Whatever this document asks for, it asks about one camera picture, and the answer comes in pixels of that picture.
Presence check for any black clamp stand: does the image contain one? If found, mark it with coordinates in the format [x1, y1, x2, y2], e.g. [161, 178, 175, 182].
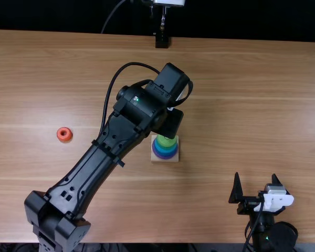
[150, 5, 172, 49]

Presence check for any light green ring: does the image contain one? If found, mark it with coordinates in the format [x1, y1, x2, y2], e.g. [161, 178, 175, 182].
[156, 135, 175, 147]

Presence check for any orange ring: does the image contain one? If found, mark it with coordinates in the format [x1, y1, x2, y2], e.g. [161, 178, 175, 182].
[56, 127, 74, 143]

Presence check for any light blue ring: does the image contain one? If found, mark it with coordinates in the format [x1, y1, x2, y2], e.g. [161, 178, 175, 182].
[154, 140, 177, 155]

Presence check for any wooden peg base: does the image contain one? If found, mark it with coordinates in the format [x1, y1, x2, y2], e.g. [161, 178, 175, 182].
[150, 134, 180, 163]

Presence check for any grey cable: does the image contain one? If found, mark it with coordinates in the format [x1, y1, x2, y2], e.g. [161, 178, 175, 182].
[100, 0, 127, 34]

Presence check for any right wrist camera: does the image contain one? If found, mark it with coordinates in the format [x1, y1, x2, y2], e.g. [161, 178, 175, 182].
[253, 183, 295, 213]

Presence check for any white mounted device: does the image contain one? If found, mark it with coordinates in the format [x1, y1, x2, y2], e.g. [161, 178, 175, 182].
[152, 0, 186, 7]

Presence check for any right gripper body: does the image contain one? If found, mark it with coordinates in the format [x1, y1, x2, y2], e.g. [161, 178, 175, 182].
[236, 195, 286, 216]

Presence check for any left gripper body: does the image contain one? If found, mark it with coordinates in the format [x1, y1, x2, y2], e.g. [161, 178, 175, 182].
[156, 108, 185, 140]

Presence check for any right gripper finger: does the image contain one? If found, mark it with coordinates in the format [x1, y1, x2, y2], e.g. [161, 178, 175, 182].
[271, 173, 284, 186]
[228, 172, 245, 204]

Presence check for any dark blue ring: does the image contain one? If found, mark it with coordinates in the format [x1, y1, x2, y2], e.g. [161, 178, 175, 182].
[152, 141, 179, 158]

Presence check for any black cable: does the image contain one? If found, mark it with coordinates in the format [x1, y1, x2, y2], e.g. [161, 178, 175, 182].
[98, 61, 161, 136]
[170, 80, 194, 108]
[242, 201, 266, 252]

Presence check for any purple ring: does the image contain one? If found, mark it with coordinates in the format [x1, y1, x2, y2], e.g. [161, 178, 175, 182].
[152, 145, 179, 161]

